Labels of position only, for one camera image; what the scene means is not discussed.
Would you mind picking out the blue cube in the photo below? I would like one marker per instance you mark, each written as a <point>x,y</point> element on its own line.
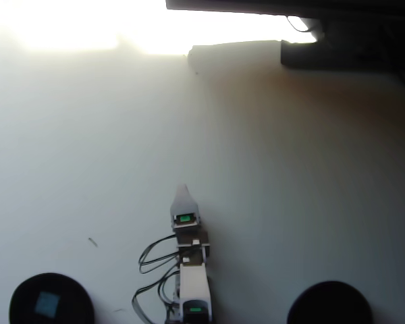
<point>47,303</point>

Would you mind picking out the small green sliver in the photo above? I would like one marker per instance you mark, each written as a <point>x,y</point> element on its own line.
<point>93,242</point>

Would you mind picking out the grey flat slab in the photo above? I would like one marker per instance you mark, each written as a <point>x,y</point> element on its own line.
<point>233,52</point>

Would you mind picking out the dark overhead bar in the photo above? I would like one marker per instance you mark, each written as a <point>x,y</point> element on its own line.
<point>256,6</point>

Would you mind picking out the black round bowl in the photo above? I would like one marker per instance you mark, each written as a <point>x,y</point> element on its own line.
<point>74,300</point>
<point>329,303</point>

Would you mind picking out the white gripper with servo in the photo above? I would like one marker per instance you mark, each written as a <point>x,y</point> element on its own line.
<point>186,225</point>

